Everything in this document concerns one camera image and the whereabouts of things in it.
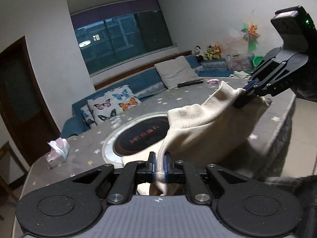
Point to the butterfly print pillow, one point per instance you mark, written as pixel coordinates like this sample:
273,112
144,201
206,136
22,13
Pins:
112,103

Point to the pale clothes pile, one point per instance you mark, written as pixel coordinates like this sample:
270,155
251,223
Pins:
241,75

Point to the camera box with screen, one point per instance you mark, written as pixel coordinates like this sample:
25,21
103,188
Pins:
294,22

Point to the yellow vest plush bear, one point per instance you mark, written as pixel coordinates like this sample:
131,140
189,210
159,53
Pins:
209,53

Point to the small butterfly pillow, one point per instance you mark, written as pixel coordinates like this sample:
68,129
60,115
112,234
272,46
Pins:
88,117

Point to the grey star tablecloth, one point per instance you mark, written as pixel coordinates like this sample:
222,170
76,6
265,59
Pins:
242,205

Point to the blue sofa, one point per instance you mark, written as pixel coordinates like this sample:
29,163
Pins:
144,85

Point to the dark window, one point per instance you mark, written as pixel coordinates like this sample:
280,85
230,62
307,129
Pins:
114,33

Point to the cream fleece garment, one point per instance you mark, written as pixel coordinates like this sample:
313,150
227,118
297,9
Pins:
205,133

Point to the round induction cooktop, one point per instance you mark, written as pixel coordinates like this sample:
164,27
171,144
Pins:
135,136

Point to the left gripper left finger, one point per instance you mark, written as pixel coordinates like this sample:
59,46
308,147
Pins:
129,177

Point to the pink crumpled object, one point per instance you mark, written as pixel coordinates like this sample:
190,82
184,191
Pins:
212,81

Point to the colourful pinwheel toy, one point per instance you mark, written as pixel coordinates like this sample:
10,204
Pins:
250,35

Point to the wooden side cabinet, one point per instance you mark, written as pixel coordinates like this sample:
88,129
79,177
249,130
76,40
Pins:
8,154

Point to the tissue box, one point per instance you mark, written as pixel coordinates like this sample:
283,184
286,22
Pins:
58,153

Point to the black remote control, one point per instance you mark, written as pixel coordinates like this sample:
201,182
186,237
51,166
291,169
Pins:
189,83

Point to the dark wooden door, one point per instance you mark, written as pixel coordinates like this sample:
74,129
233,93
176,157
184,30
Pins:
23,108

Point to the panda plush toy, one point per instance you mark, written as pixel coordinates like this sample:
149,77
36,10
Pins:
199,54

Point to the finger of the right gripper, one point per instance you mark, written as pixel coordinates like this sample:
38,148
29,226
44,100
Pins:
253,89
264,73

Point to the grey beige cushion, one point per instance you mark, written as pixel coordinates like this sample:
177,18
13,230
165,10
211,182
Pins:
174,72

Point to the green plastic bowl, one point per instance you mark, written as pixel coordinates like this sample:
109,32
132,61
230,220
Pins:
257,60

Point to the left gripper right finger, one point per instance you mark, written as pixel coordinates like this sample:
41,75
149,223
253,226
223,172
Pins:
187,175

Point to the clear plastic storage box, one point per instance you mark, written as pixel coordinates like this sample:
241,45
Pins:
239,62

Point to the orange plush toy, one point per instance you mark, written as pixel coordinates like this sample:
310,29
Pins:
217,52

